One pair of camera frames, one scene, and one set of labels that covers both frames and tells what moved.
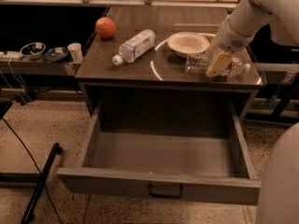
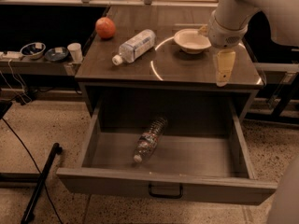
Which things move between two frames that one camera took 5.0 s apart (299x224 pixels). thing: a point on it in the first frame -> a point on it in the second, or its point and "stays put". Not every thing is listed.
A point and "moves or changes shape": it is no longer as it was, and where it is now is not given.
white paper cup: (76, 49) stays put
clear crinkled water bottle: (198, 64) -> (149, 141)
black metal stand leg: (28, 216) stays put
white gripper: (231, 38) -> (224, 35)
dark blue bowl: (56, 53) stays put
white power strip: (11, 54) stays put
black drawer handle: (165, 197) stays put
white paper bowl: (184, 43) moves or changes shape
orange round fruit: (106, 27) stays put
